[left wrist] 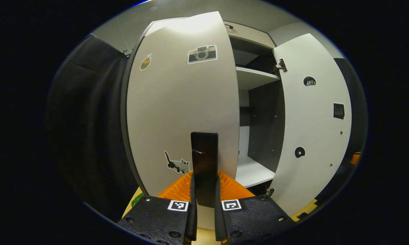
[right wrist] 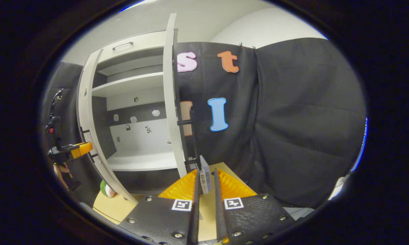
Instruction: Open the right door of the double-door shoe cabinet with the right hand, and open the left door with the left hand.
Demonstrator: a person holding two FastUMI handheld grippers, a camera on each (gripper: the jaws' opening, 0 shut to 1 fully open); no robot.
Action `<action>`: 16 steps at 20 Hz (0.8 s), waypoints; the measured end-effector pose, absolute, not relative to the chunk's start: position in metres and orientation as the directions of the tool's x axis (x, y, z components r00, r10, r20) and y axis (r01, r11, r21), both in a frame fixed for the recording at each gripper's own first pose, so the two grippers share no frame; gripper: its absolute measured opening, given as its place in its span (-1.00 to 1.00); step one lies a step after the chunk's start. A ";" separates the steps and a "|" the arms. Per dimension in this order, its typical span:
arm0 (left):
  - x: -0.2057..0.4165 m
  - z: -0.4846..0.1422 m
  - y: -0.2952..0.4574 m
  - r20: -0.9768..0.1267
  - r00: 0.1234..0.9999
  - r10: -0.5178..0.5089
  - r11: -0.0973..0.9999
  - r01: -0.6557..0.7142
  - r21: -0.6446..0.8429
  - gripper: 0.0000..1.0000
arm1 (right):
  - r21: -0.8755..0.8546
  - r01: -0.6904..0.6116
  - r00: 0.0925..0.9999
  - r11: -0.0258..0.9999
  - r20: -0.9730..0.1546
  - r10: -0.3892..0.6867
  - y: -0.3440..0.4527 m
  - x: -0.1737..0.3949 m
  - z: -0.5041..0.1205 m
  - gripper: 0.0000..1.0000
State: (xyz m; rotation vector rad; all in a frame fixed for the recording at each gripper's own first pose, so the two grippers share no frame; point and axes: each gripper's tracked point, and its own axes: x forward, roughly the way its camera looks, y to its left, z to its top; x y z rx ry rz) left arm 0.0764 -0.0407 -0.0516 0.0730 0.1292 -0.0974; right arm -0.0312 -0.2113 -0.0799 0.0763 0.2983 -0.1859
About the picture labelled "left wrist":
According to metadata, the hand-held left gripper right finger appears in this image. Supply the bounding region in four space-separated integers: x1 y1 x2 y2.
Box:
214 170 295 245

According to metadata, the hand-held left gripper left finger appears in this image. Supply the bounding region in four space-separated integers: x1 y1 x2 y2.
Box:
117 170 198 245

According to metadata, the beige cabinet door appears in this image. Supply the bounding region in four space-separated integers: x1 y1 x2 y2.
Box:
126 11 241 231
268 33 353 217

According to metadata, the black door handle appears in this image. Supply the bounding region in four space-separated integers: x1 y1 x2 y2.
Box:
190 132 219 208

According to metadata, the white cabinet shelf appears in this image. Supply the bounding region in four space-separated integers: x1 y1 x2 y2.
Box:
235 155 276 189
236 66 281 91

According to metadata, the beige cabinet drawer front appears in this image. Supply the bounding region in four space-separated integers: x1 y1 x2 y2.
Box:
223 21 276 49

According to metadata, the small green object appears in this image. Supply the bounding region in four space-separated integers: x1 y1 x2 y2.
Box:
131 192 146 208

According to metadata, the black backdrop cloth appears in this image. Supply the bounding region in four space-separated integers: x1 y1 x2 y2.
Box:
44 33 367 223

